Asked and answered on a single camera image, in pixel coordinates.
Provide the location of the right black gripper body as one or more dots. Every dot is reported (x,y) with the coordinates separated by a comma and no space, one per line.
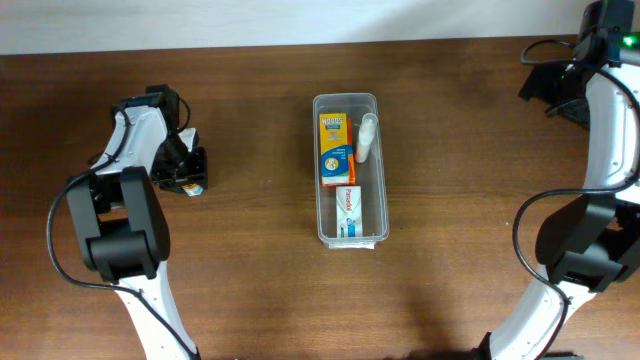
(560,90)

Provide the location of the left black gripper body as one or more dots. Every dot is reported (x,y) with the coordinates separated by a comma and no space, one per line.
(178,166)

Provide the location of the small gold-lidded balm jar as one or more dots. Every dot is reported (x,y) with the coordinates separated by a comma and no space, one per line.
(193,189)

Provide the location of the yellow blue medicine box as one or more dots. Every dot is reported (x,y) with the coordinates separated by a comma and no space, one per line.
(335,150)

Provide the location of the white Panadol box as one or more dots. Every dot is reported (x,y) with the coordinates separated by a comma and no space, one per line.
(349,219)

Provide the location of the orange medicine box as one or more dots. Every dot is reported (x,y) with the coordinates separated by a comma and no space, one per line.
(353,167)

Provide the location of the white spray bottle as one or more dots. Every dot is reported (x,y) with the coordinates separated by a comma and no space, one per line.
(366,134)

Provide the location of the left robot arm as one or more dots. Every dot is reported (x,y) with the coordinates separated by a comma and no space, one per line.
(120,227)

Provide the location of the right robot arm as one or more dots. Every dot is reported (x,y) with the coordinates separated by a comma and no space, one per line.
(593,241)

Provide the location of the clear plastic container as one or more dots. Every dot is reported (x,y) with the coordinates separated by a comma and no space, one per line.
(336,120)

